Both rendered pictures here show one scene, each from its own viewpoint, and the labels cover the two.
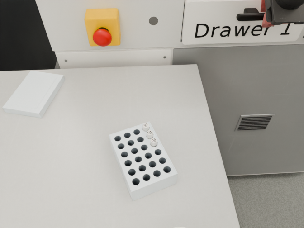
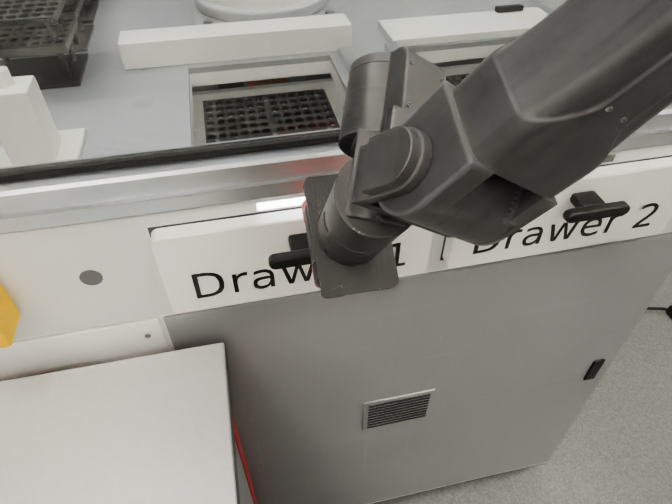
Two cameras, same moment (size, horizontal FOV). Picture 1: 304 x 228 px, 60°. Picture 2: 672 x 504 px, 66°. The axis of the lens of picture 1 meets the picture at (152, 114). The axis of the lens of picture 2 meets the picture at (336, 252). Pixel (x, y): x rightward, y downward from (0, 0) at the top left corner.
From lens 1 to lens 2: 26 cm
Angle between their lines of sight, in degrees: 8
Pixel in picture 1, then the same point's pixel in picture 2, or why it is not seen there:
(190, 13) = (167, 259)
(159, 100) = (117, 467)
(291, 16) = (361, 279)
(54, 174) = not seen: outside the picture
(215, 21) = (232, 264)
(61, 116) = not seen: outside the picture
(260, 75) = (378, 332)
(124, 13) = (12, 273)
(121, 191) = not seen: outside the picture
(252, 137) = (404, 433)
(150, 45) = (103, 319)
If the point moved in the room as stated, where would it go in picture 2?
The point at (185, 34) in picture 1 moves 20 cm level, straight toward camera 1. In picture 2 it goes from (172, 296) to (119, 492)
